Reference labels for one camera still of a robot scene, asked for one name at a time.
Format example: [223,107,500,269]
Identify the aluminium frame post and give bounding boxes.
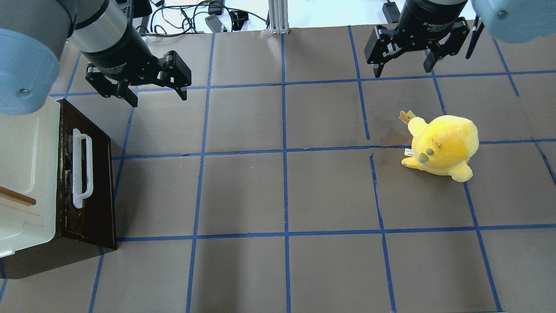
[268,0,290,34]

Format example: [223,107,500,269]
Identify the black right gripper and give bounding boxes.
[364,0,470,78]

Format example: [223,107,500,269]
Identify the black power adapter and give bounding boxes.
[205,14,228,33]

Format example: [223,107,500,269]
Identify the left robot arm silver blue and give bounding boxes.
[0,0,192,115]

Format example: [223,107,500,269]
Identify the tangled black cables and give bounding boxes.
[130,0,268,37]

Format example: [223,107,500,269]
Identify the yellow plush penguin toy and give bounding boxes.
[399,110,480,183]

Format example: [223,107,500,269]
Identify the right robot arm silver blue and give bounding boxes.
[364,0,556,78]

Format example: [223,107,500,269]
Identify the white drawer handle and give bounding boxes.
[72,127,94,209]

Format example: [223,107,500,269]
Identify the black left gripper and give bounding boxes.
[83,27,192,108]

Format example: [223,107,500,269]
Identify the wooden stick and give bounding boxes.
[0,186,36,206]

